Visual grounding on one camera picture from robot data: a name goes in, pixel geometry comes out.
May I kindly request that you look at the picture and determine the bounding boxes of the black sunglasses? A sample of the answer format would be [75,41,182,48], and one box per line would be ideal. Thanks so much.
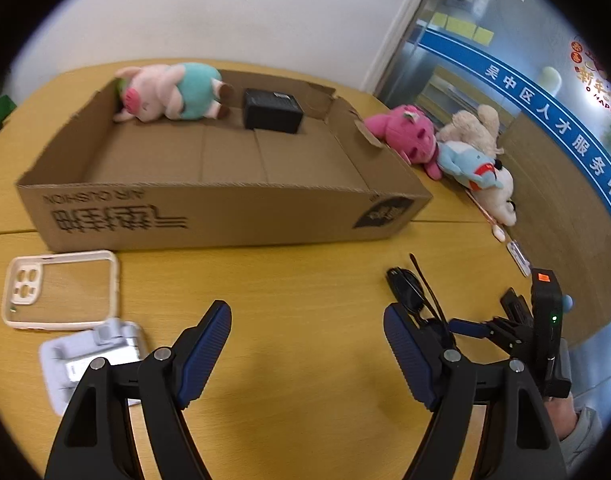
[386,254,449,334]

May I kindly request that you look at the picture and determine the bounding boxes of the grey folding phone stand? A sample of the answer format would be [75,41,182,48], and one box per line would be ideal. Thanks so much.
[38,318,147,416]

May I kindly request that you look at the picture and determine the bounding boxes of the white clear phone case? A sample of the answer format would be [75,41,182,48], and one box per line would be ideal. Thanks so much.
[2,250,120,332]

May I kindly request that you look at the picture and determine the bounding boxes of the black box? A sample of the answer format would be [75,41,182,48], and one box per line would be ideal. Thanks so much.
[242,89,304,134]

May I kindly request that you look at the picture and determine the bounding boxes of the person right hand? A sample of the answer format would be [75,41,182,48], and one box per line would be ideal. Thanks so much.
[544,394,579,441]

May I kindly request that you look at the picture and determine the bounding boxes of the white folding phone stand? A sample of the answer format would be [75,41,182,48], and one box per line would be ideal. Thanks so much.
[506,240,531,278]

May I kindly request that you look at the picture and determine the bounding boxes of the white earbuds case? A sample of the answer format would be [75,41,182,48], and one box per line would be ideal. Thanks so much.
[492,224,506,243]

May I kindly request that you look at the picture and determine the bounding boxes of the pink pen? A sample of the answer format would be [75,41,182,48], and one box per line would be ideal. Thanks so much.
[465,188,496,226]

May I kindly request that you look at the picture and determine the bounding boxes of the white plush toy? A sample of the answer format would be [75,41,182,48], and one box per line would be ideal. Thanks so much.
[473,160,517,226]

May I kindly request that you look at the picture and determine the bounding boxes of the blue plush with red band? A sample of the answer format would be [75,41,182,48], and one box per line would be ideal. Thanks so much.
[437,141,503,191]

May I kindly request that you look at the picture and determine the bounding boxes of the beige plush toy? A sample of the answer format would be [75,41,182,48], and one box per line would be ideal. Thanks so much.
[435,104,504,158]

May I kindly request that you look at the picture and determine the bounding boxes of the pink bear plush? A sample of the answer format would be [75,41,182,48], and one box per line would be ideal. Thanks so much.
[364,104,442,181]

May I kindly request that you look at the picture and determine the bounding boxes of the cardboard box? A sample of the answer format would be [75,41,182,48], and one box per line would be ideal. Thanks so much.
[17,70,431,252]

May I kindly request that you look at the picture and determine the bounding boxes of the pig plush teal shirt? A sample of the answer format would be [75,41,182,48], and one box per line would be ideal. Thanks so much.
[113,62,234,122]

